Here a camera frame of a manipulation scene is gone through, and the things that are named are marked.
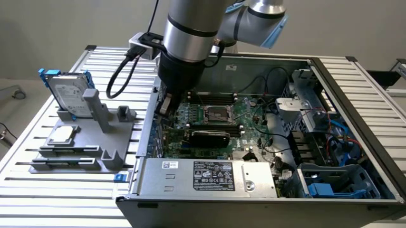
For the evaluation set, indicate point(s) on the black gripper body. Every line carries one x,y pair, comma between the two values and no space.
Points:
180,73

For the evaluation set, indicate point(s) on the grey parts rack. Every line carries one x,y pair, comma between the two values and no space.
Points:
92,142

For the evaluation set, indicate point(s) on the silver CPU chip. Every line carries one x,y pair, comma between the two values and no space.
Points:
62,134

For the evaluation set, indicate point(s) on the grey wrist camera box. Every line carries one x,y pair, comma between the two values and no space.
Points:
143,46

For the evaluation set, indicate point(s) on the CPU socket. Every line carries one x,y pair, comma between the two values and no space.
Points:
219,114

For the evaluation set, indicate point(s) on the silver power supply unit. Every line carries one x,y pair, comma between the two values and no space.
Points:
203,178

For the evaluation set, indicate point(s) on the RAM stick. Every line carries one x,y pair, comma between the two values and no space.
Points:
62,161

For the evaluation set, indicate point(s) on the silver chipset heatsink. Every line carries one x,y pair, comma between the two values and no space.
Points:
241,156

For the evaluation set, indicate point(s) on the silver drive cage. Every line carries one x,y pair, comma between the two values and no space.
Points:
300,107

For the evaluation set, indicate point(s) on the blue disk bay latch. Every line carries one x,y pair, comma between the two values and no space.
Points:
320,190

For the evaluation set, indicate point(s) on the green motherboard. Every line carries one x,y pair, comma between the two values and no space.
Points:
249,123

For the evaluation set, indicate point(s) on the coin battery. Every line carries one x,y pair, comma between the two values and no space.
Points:
252,103

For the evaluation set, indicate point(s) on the white rail with blue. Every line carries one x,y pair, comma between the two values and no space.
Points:
398,69

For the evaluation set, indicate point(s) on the black RAM slot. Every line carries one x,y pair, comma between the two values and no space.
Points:
212,93
212,97
212,102

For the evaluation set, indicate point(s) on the grey caster wheel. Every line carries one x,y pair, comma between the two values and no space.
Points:
18,93

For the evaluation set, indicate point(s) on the silver hard disk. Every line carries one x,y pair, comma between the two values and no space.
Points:
68,95

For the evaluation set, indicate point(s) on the black bracket block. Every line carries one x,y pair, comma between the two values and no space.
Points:
382,79

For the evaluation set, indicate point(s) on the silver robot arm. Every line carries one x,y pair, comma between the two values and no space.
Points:
189,26

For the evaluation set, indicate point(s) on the grey disk bay cage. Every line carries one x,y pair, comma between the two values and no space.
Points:
348,175

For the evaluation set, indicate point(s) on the small blue clip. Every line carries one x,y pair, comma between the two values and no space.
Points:
120,178

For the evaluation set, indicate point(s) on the black table corner cap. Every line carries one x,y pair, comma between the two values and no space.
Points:
351,59
89,47

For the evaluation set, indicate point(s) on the black open PC case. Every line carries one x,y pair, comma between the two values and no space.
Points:
253,209

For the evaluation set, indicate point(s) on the blue hard disk bracket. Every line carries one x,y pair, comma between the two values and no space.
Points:
52,72

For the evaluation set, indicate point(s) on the black graphics card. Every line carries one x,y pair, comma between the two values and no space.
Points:
209,139

